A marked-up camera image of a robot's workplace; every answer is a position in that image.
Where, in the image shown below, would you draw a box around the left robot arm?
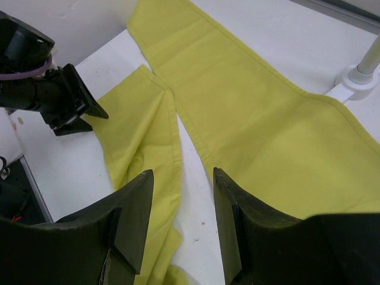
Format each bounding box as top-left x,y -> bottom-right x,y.
1,12 -> 109,136

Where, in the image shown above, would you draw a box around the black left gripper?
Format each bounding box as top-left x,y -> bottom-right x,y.
1,64 -> 109,136

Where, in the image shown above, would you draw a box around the yellow trousers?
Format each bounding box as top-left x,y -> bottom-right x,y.
90,1 -> 379,284

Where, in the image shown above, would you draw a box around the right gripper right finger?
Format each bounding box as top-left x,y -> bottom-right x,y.
213,168 -> 379,284

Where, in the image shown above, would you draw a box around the white clothes rack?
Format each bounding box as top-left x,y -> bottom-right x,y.
326,35 -> 379,103

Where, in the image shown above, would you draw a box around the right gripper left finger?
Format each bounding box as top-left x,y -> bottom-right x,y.
1,170 -> 154,284

